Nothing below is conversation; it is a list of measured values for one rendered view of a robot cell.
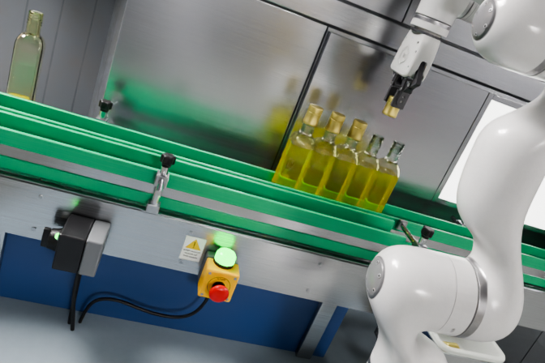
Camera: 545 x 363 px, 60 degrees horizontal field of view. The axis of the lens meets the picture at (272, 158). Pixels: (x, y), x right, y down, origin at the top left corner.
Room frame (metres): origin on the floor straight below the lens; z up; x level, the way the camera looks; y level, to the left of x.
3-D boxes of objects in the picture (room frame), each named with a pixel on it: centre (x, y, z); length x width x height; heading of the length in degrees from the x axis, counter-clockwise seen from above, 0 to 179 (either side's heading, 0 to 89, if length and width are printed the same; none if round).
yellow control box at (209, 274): (0.85, 0.01, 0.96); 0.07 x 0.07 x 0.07; 15
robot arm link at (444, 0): (1.11, -0.22, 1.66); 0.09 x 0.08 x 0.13; 99
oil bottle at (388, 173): (1.13, -0.27, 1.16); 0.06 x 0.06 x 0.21; 16
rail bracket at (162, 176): (0.82, 0.18, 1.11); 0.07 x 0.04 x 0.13; 15
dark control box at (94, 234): (0.77, 0.29, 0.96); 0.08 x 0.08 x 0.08; 15
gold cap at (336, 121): (1.08, -0.11, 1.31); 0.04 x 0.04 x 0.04
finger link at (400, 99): (1.08, -0.22, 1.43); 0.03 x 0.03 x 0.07; 15
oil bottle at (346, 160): (1.10, -0.16, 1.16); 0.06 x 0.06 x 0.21; 15
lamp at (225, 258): (0.85, 0.02, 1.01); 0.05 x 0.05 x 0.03
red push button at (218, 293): (0.81, 0.00, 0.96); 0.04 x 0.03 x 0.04; 105
